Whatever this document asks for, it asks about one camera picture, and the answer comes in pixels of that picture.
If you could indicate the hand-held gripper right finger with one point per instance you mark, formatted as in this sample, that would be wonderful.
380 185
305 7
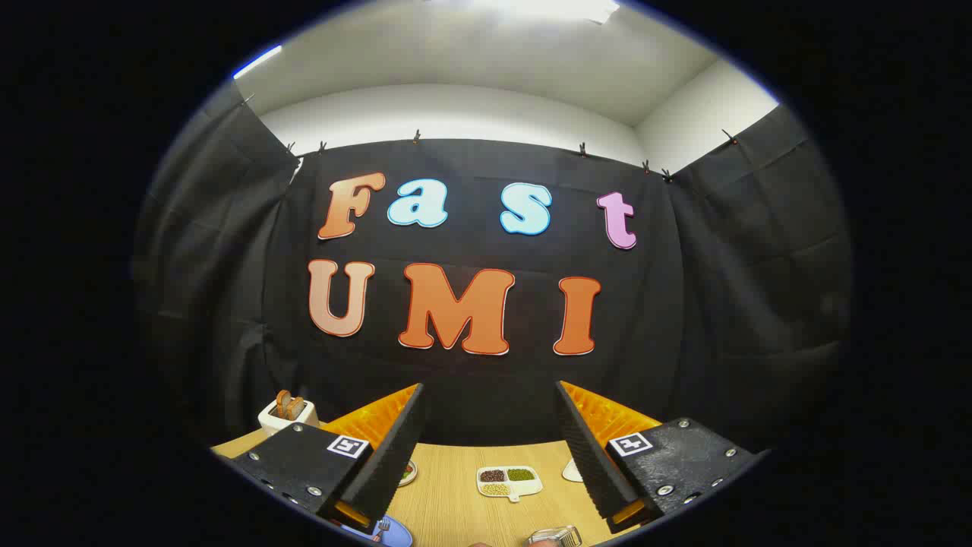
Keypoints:
588 448

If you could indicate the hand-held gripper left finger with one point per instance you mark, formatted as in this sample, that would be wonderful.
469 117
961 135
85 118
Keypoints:
395 448

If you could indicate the white saucer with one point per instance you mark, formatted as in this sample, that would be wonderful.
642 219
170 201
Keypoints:
572 471

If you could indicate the grey food plate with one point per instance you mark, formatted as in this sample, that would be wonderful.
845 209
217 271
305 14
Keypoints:
410 472

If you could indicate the green beans portion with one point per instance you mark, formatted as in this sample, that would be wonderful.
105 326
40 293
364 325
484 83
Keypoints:
521 474

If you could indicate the white divided tray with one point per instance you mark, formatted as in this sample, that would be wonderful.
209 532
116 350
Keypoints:
525 488

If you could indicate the blue round plate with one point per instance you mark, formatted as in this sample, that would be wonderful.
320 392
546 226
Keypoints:
399 535

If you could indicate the metal cutlery basket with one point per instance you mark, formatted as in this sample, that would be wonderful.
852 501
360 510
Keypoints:
558 536

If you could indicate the red beans portion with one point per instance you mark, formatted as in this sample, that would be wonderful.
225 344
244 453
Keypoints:
493 475

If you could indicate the yellow soybeans portion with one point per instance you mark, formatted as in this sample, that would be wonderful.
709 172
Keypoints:
497 490

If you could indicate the brown toast slice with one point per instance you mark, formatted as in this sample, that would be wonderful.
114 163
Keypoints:
283 404
297 408

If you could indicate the white toaster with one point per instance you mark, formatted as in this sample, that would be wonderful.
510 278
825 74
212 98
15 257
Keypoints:
288 422

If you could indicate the row of cloth clips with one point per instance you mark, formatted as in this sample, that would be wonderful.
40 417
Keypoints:
416 137

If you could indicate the ceiling light strip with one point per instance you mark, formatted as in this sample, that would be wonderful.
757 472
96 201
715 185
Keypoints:
257 62

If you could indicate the ceiling light panel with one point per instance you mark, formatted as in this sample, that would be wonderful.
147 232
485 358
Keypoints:
531 7

